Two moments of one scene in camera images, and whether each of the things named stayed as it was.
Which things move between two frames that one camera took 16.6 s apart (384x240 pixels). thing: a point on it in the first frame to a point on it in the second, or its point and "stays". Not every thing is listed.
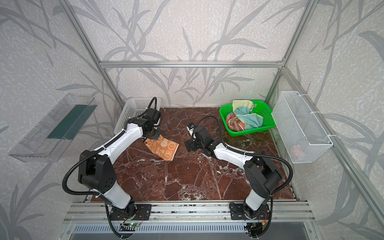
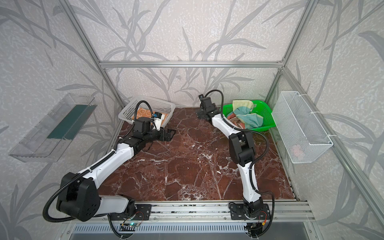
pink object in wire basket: (296, 148) stays
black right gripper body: (192, 144) to (202, 113)
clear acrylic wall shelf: (46, 141) stays
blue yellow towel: (242, 108) stays
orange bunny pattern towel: (164, 147) to (146, 112)
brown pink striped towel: (233, 122) stays
